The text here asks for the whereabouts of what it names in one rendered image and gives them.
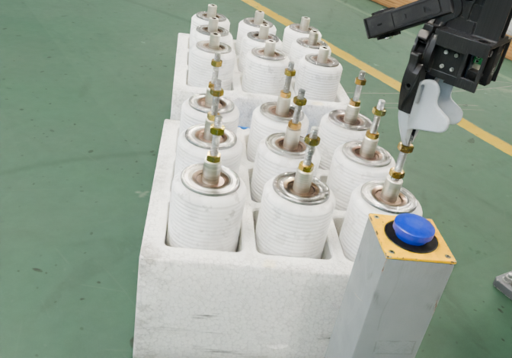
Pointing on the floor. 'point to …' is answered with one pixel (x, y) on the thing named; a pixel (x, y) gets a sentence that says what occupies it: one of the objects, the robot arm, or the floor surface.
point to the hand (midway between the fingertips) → (404, 131)
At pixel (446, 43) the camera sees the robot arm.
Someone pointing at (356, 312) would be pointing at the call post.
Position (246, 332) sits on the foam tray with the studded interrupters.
